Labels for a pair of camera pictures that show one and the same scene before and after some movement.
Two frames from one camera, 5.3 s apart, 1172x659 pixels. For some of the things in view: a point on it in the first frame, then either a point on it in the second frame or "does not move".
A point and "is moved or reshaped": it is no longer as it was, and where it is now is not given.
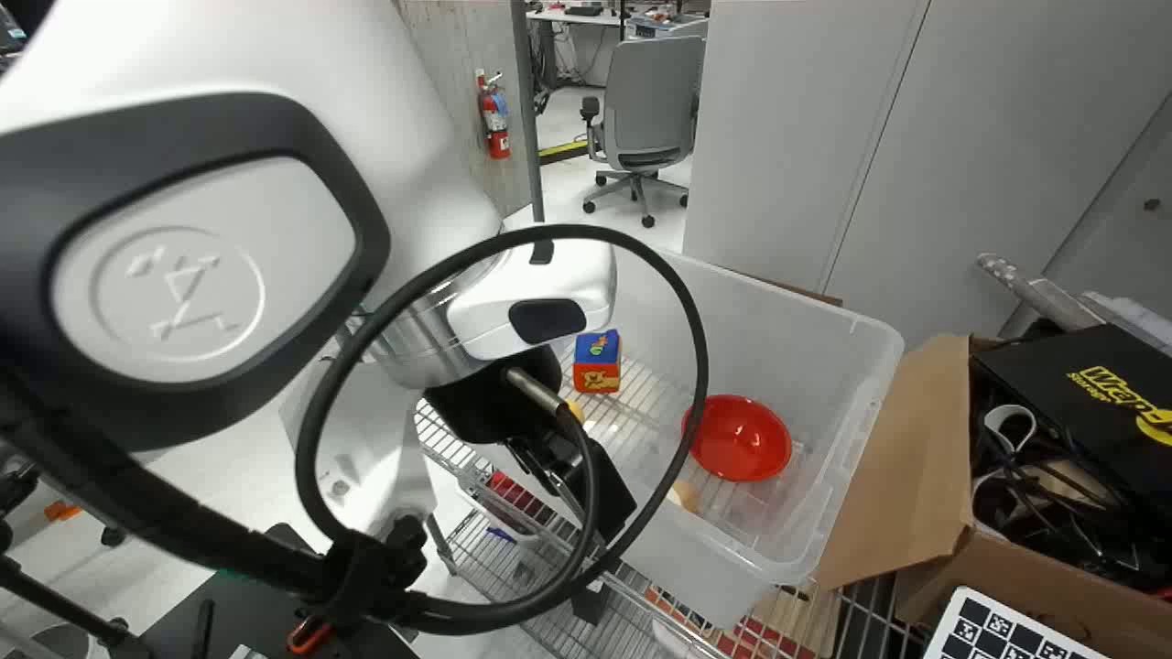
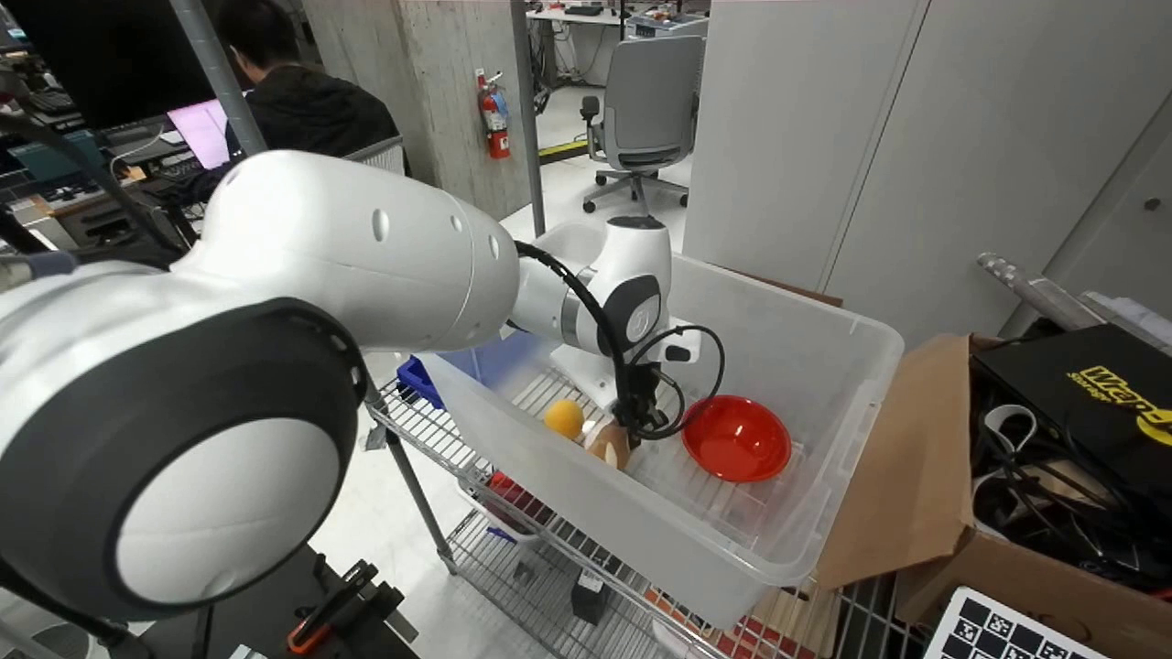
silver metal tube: (1041, 300) does not move
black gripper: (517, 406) -> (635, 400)
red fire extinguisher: (495, 114) does not move
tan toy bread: (688, 491) is moved or reshaped
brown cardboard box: (904, 518) does not move
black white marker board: (984, 628) does not move
